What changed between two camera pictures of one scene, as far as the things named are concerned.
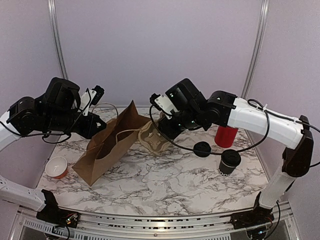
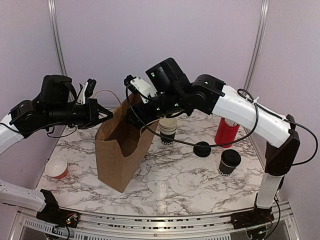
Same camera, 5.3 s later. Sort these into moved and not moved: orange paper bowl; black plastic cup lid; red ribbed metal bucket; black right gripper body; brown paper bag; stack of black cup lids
Moved: black right gripper body; brown paper bag
Not moved: orange paper bowl; red ribbed metal bucket; black plastic cup lid; stack of black cup lids
